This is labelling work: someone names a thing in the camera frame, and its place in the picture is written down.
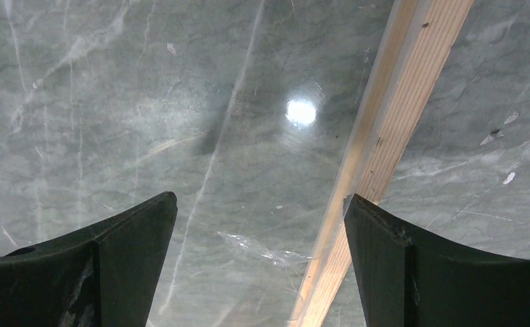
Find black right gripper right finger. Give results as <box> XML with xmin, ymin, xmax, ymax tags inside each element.
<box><xmin>344</xmin><ymin>194</ymin><xmax>530</xmax><ymax>326</ymax></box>

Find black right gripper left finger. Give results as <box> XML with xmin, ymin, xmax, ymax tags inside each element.
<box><xmin>0</xmin><ymin>191</ymin><xmax>178</xmax><ymax>326</ymax></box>

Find clear plastic sheet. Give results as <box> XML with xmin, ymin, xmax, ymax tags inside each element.
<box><xmin>0</xmin><ymin>1</ymin><xmax>393</xmax><ymax>326</ymax></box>

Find white wooden picture frame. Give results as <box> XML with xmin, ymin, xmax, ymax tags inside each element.
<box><xmin>288</xmin><ymin>0</ymin><xmax>472</xmax><ymax>326</ymax></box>

